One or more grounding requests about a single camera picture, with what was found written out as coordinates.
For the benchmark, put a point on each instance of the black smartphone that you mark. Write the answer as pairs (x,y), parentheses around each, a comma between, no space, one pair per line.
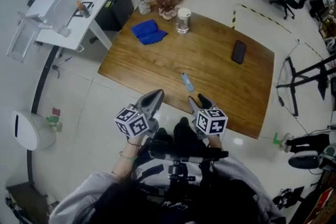
(239,51)

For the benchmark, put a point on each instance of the person's left leg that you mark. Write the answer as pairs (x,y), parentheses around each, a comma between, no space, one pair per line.
(164,136)

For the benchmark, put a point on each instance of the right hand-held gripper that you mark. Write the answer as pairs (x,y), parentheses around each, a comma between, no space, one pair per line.
(211,122)

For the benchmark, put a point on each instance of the black square frame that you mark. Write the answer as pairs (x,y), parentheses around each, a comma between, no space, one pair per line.
(89,3)

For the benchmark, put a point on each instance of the clear pump bottle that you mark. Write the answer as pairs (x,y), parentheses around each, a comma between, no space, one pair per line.
(144,5)

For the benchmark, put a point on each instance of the grey white device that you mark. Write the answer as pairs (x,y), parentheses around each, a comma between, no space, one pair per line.
(304,160)

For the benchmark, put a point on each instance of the blue folded cloth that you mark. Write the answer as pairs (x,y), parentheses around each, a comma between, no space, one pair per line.
(148,31)

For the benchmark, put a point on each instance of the person's leg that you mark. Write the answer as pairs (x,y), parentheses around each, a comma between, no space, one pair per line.
(185,131)
(164,136)
(307,142)

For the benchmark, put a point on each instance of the person's right forearm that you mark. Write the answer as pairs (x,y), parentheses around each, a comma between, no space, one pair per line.
(215,143)

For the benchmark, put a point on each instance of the clear glass cup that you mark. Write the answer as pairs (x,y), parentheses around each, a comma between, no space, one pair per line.
(64,30)

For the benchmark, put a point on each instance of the person's right leg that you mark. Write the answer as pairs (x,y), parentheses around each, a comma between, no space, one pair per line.
(185,131)

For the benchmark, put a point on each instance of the black metal stand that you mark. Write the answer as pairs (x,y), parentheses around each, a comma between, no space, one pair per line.
(294,78)

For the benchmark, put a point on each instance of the person's left forearm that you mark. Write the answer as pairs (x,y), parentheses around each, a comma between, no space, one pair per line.
(128,150)

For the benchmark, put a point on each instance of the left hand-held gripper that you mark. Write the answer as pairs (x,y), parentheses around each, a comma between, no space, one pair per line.
(131,123)

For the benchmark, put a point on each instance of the green toy with red tag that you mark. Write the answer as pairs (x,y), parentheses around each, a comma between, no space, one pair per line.
(53,122)

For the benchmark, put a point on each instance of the person's grey sweatshirt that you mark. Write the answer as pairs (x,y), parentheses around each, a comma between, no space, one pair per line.
(76,196)

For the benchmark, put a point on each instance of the white side table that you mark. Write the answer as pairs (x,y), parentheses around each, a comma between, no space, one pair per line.
(84,26)

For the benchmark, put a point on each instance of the pen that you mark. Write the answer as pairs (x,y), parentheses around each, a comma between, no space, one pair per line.
(64,61)

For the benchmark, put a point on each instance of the green floor marker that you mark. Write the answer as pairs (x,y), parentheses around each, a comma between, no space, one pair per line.
(275,139)

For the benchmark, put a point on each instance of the white round bin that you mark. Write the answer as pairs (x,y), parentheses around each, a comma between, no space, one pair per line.
(31,129)

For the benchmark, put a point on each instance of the black cabinet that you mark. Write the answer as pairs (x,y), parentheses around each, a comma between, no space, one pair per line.
(116,8)

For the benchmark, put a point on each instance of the black curved floor rail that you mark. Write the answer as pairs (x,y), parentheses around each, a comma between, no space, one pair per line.
(43,73)

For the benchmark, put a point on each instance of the orange-capped small bottle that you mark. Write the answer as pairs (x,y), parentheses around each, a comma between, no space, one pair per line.
(84,10)

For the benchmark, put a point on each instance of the yellow black hazard tape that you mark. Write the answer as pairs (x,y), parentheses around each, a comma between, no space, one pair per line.
(265,17)
(233,19)

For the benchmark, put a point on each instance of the black chest camera rig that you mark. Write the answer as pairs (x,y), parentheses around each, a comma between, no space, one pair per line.
(181,155)

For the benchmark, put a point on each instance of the glass jar with white lid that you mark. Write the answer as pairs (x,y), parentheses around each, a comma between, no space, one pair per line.
(183,21)

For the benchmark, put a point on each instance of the red printed box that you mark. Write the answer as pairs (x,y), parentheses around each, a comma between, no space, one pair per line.
(324,207)

